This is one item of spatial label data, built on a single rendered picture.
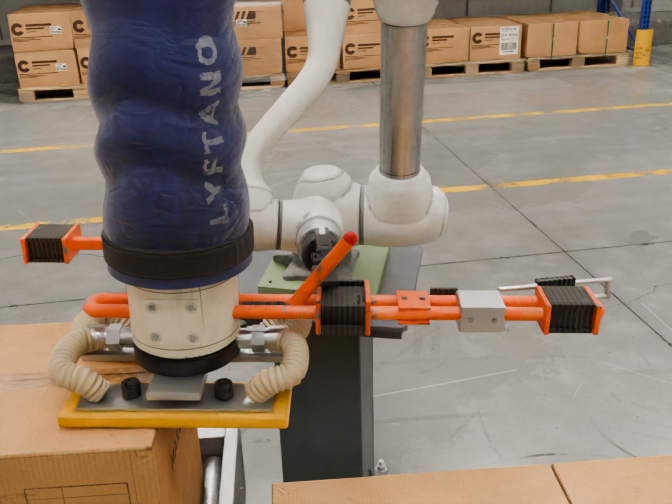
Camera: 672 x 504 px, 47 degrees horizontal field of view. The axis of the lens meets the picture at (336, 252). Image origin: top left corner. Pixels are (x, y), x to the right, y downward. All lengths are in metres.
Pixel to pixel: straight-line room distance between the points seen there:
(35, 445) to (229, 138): 0.52
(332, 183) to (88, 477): 0.99
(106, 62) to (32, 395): 0.56
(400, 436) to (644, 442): 0.81
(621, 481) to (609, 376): 1.42
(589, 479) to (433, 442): 1.03
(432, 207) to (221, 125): 0.93
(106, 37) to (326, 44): 0.67
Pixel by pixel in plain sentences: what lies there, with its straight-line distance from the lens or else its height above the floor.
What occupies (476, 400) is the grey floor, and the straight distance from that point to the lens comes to 2.93.
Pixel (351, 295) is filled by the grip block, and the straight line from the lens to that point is 1.22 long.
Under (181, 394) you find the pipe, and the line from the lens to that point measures 1.18.
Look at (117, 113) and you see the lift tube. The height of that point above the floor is 1.41.
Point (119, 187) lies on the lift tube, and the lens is 1.11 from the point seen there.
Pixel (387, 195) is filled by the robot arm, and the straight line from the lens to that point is 1.87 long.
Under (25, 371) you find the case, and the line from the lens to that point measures 1.41.
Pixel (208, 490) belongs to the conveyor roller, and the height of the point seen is 0.55.
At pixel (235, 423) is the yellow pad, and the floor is 0.96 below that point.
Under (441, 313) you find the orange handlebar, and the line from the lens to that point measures 1.21.
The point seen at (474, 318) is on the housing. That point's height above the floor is 1.06.
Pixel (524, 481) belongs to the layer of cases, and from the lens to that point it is 1.73.
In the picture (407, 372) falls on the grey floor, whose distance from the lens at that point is 3.07.
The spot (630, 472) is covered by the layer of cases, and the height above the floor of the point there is 0.54.
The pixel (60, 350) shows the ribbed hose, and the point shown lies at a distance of 1.26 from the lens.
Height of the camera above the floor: 1.63
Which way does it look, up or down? 23 degrees down
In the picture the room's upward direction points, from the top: 2 degrees counter-clockwise
